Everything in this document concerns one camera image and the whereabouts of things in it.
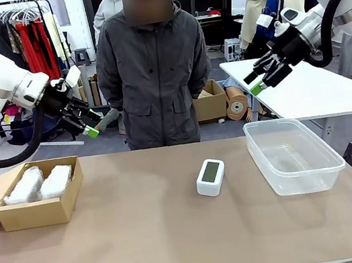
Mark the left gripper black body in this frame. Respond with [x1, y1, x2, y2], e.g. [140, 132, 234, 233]
[39, 76, 76, 120]

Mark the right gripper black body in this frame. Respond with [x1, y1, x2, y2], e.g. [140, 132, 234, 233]
[264, 25, 317, 70]

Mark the thickly bubble-wrapped white clock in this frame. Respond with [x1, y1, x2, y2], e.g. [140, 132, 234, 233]
[0, 164, 48, 208]

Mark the unwrapped white digital clock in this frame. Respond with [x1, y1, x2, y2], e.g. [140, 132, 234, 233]
[191, 156, 230, 199]

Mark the brown cardboard tube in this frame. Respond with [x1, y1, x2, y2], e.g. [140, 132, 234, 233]
[89, 73, 104, 108]

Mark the grey sleeved mannequin arm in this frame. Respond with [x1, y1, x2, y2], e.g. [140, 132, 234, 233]
[92, 106, 126, 133]

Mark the white cube shelf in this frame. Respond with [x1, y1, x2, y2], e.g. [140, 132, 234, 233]
[221, 36, 246, 62]

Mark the white table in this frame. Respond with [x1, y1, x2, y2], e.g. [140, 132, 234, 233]
[218, 38, 352, 138]

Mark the thick brown cardboard roll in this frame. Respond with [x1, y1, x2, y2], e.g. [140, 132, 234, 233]
[222, 83, 254, 125]

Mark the grey step stool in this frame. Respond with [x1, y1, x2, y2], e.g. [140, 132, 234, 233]
[71, 47, 92, 68]

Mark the red hanging garment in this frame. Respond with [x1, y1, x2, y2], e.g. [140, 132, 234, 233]
[14, 17, 62, 85]

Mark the cream hanging garment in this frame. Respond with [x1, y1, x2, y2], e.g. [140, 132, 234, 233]
[42, 10, 75, 74]

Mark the white monitor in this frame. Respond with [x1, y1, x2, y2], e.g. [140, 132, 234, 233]
[228, 0, 254, 17]

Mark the open cardboard box on floor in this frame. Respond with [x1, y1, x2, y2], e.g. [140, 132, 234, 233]
[189, 77, 232, 125]

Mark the person in grey jacket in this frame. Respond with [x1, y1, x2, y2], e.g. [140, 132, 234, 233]
[83, 0, 223, 158]

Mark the black hanging garment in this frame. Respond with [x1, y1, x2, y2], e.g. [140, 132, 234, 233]
[0, 16, 26, 71]

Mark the bystander in grey hoodie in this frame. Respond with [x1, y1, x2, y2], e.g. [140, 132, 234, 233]
[88, 0, 130, 46]

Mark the open brown cardboard box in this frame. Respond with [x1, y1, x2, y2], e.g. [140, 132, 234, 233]
[0, 153, 92, 235]

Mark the clear plastic container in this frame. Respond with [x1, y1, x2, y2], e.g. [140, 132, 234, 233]
[242, 107, 351, 204]

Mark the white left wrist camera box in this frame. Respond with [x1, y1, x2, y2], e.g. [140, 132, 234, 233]
[62, 65, 84, 89]

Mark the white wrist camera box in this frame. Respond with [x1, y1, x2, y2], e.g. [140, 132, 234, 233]
[62, 65, 84, 89]
[255, 11, 277, 31]

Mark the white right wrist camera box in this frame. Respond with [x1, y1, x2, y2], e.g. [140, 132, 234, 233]
[255, 11, 277, 31]

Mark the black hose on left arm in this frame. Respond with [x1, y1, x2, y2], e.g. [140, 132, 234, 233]
[0, 103, 54, 168]

